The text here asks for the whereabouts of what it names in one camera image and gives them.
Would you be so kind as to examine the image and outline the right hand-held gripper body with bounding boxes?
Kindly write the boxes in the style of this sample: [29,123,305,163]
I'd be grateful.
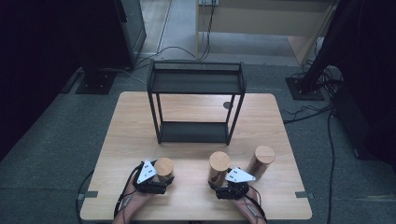
[214,166,257,200]

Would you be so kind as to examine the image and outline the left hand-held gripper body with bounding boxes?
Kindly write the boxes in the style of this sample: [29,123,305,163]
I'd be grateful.
[133,160,168,195]

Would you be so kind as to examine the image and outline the short glass jar wooden lid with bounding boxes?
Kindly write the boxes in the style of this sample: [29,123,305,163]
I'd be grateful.
[154,157,176,183]

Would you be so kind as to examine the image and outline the tall wooden cylinder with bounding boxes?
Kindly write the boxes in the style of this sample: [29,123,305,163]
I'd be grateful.
[207,150,232,188]

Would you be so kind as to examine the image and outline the tall glass jar wooden lid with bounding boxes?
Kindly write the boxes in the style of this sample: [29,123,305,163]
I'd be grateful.
[247,145,276,181]

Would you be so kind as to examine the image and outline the black metal shelf rack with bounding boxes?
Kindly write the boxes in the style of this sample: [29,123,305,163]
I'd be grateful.
[147,60,248,147]

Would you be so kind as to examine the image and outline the person's right hand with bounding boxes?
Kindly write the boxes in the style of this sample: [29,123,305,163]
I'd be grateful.
[233,186,262,210]

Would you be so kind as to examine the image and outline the person's left hand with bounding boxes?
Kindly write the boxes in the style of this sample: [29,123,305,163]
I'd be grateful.
[125,186,158,209]

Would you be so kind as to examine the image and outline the grey tape strip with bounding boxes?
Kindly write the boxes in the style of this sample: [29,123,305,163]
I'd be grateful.
[294,190,316,200]
[77,190,99,201]

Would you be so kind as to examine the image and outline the black equipment box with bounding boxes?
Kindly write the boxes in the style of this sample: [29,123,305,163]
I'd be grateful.
[330,82,396,171]

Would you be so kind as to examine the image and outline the grey cabinet panel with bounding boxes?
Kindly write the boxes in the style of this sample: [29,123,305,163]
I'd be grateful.
[120,0,148,68]

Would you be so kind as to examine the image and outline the light wooden desk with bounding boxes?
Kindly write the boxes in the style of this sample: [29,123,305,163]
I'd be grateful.
[195,0,340,65]

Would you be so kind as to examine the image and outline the dark curtain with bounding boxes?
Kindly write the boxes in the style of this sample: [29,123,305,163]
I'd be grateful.
[0,0,87,162]

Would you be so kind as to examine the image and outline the left hand-held gripper cable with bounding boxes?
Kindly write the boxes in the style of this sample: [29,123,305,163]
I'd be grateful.
[113,163,142,224]

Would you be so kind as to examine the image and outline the black floor cable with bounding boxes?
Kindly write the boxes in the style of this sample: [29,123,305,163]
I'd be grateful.
[281,104,334,125]
[325,107,336,224]
[133,46,198,72]
[75,170,95,224]

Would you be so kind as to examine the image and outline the white floor cable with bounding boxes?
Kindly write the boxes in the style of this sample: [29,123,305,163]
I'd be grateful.
[98,67,149,87]

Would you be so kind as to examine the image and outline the black stand with base plate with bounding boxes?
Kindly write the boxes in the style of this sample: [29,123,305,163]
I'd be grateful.
[75,0,133,95]

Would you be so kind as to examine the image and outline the black post with base plate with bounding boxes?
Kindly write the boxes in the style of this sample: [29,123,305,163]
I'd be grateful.
[285,0,372,102]

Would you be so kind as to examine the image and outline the black hanging cables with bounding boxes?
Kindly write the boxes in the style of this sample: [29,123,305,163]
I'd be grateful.
[197,0,218,63]

